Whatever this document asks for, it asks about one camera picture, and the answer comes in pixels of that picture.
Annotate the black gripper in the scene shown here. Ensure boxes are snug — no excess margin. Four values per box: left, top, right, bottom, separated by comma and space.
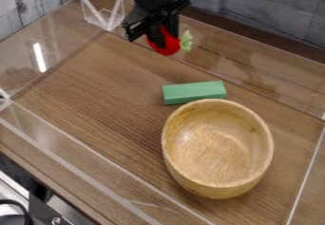
121, 0, 189, 48

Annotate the red felt strawberry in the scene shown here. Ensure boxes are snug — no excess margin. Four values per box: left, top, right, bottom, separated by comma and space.
147, 25, 192, 56

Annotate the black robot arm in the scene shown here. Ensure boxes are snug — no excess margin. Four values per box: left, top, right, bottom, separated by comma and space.
121, 0, 189, 55

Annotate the green rectangular block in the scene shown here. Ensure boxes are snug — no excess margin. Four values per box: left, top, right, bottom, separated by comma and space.
161, 81, 227, 105

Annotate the wooden bowl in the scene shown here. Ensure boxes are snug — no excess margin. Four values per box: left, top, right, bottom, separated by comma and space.
161, 99, 275, 199

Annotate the clear acrylic corner bracket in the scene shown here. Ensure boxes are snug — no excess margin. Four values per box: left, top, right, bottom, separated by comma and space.
80, 0, 124, 31

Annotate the clear acrylic enclosure wall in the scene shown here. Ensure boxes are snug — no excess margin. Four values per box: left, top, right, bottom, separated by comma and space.
0, 0, 325, 225

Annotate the black metal mount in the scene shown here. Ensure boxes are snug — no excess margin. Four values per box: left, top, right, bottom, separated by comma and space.
27, 194, 73, 225

